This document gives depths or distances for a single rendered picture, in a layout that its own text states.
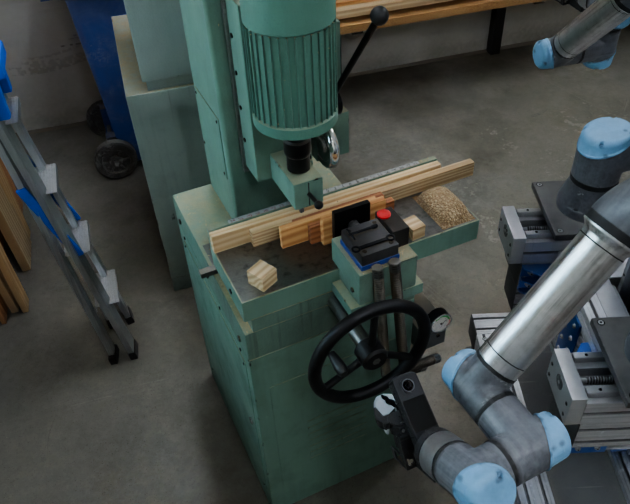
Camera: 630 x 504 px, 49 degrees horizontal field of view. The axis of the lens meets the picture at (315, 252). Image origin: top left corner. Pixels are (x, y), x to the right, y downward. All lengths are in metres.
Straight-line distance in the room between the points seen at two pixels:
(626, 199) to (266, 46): 0.66
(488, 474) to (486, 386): 0.16
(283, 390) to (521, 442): 0.80
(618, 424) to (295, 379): 0.73
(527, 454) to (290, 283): 0.66
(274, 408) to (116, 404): 0.87
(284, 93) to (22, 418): 1.64
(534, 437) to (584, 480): 1.03
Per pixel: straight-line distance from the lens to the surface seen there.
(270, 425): 1.83
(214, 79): 1.56
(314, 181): 1.49
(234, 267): 1.55
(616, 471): 2.13
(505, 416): 1.09
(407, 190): 1.71
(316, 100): 1.35
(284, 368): 1.67
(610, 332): 1.60
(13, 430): 2.59
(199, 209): 1.88
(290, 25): 1.26
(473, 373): 1.12
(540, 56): 1.90
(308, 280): 1.50
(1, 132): 2.04
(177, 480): 2.30
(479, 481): 1.01
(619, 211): 1.05
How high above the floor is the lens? 1.95
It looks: 42 degrees down
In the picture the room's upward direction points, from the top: 3 degrees counter-clockwise
